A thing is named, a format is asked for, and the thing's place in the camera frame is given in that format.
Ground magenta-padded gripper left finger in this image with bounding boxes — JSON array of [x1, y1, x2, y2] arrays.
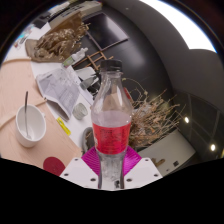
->
[[59, 146, 101, 190]]

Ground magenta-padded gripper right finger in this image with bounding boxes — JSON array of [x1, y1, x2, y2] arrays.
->
[[122, 146, 164, 189]]

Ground clear red-labelled drink bottle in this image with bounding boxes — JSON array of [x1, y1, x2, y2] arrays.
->
[[90, 59, 134, 183]]

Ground wooden figure sculpture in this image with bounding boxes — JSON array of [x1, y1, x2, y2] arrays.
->
[[151, 158, 166, 168]]

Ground flat round red coaster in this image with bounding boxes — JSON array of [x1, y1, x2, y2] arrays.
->
[[42, 156, 67, 177]]

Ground grey plant saucer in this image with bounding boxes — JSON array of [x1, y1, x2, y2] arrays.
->
[[80, 125, 96, 156]]

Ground yellow tag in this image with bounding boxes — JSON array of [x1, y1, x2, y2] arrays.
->
[[55, 116, 72, 137]]

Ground dried plant in grey pot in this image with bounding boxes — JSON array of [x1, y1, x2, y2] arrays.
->
[[83, 78, 184, 156]]

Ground small grey tape roll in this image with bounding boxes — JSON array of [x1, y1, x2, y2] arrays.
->
[[72, 102, 89, 121]]

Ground white ceramic cup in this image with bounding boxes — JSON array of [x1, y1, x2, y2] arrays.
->
[[14, 104, 47, 149]]

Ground metal spoon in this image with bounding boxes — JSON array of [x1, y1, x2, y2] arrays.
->
[[23, 90, 33, 140]]

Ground open printed newspaper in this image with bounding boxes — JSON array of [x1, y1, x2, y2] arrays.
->
[[35, 66, 96, 119]]

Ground dark spray bottle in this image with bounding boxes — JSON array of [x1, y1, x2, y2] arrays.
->
[[79, 74, 100, 90]]

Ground light wooden drawing board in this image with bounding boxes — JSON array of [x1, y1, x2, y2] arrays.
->
[[0, 58, 83, 169]]

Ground small green-labelled plastic bottle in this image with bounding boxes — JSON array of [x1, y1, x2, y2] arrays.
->
[[62, 47, 89, 68]]

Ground colourful book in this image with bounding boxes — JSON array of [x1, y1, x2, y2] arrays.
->
[[13, 23, 36, 49]]

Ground long ceiling light strip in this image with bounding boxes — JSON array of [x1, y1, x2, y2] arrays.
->
[[138, 0, 218, 54]]

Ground black wall screen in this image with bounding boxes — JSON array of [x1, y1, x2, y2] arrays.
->
[[81, 12, 129, 51]]

